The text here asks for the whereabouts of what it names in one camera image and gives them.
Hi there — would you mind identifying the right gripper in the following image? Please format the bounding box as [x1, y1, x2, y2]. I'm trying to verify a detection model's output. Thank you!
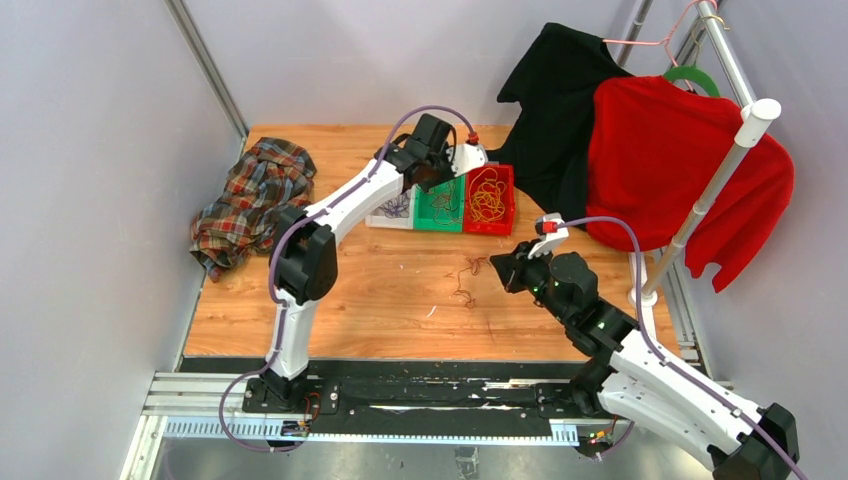
[492, 238, 572, 325]

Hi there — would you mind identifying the red cable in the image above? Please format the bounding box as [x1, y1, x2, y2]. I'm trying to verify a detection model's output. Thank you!
[423, 180, 493, 311]

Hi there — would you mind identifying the yellow cable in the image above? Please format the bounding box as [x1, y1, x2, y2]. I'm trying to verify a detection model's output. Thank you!
[467, 166, 509, 224]

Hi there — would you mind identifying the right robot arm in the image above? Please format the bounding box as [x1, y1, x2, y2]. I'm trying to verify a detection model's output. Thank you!
[490, 242, 800, 479]

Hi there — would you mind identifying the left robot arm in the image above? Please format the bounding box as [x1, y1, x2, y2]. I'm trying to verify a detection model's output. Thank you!
[259, 114, 458, 413]

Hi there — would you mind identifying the green plastic bin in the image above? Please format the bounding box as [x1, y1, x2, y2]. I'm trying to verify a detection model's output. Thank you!
[413, 177, 465, 233]

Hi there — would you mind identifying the white plastic bin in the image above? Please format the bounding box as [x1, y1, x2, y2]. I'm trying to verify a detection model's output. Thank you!
[365, 189, 416, 230]

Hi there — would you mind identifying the red plastic bin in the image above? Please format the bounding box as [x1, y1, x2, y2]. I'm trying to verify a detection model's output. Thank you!
[462, 164, 515, 236]

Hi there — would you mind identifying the plaid flannel shirt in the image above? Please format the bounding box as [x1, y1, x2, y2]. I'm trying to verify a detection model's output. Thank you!
[189, 137, 317, 282]

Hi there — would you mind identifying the black shirt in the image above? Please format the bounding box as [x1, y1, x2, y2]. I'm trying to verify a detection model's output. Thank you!
[487, 22, 631, 221]

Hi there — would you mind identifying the red sweater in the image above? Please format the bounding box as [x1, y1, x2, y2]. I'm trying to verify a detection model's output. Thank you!
[586, 76, 794, 292]

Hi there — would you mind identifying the green hanger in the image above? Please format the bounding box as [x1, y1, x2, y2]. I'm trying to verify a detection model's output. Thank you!
[663, 65, 722, 98]

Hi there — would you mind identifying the pink hanger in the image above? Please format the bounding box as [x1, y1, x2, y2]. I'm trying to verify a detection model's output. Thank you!
[602, 0, 709, 97]

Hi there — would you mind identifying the white clothes rack pole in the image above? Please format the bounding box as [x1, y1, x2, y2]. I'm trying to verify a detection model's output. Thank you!
[629, 98, 782, 314]

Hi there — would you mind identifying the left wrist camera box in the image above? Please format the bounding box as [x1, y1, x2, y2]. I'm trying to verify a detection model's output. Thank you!
[448, 143, 488, 178]

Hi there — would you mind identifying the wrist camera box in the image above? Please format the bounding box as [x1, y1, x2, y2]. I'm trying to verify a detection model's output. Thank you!
[528, 213, 569, 259]
[448, 143, 488, 178]

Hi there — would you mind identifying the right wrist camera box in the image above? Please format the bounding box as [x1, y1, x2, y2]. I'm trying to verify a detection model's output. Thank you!
[528, 213, 569, 259]

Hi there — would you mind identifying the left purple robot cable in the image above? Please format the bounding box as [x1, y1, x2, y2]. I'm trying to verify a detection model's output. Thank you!
[218, 104, 481, 454]

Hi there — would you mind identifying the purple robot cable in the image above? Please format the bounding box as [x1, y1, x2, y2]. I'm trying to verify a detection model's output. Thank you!
[543, 215, 811, 480]
[218, 104, 481, 454]

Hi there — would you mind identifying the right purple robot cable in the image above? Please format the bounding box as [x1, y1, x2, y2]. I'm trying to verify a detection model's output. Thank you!
[543, 215, 811, 480]

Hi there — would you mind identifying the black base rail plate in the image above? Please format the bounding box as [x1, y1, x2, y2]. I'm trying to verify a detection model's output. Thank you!
[241, 359, 629, 442]

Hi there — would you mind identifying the aluminium frame post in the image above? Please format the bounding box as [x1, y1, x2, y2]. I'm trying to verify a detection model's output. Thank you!
[164, 0, 250, 141]

